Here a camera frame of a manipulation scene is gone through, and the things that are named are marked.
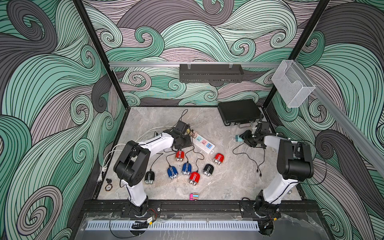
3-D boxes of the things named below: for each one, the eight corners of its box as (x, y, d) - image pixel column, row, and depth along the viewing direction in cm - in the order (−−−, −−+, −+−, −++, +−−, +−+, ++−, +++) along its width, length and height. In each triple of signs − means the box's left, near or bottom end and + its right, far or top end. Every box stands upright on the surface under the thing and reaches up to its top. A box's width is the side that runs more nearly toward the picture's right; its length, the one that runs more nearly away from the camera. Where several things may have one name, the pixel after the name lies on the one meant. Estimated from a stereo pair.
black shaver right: (201, 172, 87) (202, 170, 85) (207, 164, 91) (207, 162, 88) (209, 178, 85) (210, 176, 83) (214, 169, 89) (215, 167, 86)
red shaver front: (186, 181, 84) (186, 179, 82) (193, 170, 87) (193, 169, 86) (195, 187, 81) (195, 186, 80) (201, 176, 85) (202, 175, 83)
